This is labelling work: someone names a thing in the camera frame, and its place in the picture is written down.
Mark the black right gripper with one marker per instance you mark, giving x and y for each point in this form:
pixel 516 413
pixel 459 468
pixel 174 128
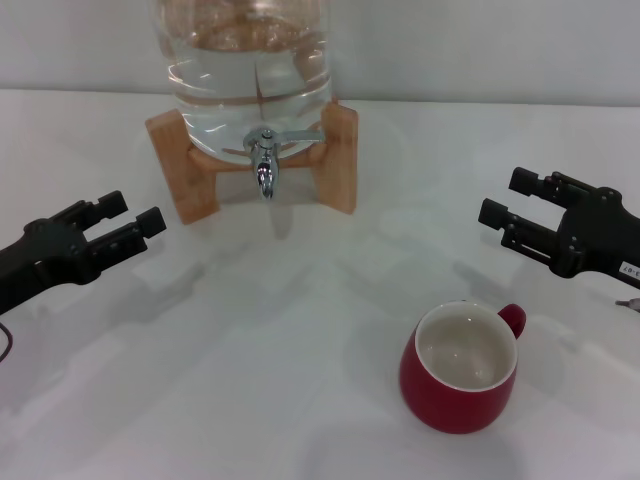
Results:
pixel 600 235

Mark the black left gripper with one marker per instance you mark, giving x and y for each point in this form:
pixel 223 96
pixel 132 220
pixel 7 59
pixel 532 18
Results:
pixel 50 255

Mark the chrome faucet with lever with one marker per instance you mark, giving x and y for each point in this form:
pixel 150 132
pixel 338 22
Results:
pixel 265 175

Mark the red ceramic cup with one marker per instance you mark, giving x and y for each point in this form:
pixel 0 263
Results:
pixel 440 400

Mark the wooden dispenser stand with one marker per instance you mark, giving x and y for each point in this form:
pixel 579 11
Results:
pixel 197 195

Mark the glass water dispenser jar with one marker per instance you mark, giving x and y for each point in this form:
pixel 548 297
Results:
pixel 225 100

